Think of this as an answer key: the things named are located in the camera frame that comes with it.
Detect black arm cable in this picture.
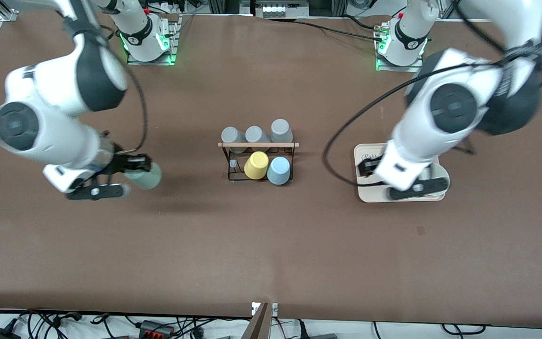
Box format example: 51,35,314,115
104,26,149,154
323,0,542,187

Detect grey cup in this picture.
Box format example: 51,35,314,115
245,125,271,153
221,126,246,154
271,119,294,143

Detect beige plastic tray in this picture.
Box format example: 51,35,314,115
354,143,446,203

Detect black cable on table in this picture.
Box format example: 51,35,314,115
266,15,387,42

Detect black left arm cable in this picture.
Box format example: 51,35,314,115
323,0,542,187

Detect grey control box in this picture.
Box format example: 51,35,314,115
254,0,310,19

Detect light blue cup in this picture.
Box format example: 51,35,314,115
267,156,292,186

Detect white bowl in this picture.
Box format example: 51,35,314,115
419,162,451,197

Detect black wire cup rack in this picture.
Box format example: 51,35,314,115
218,141,300,183

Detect black power strip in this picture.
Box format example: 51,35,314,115
138,320,176,339

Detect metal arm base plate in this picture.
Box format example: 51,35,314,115
127,14,180,66
375,21,426,73

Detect yellow cup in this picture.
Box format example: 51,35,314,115
244,151,270,180

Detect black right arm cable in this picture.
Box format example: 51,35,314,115
104,26,149,154

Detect pale green cup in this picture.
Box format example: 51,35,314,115
124,162,163,191

